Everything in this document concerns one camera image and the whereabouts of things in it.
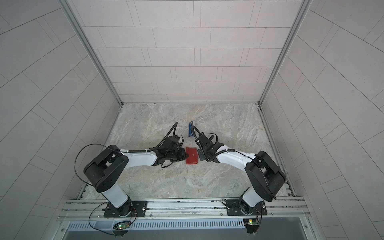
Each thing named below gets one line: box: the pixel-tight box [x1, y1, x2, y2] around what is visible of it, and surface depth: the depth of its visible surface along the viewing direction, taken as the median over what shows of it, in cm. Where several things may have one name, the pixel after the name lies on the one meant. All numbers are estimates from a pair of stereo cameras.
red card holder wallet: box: [185, 147, 198, 165], surface depth 88 cm
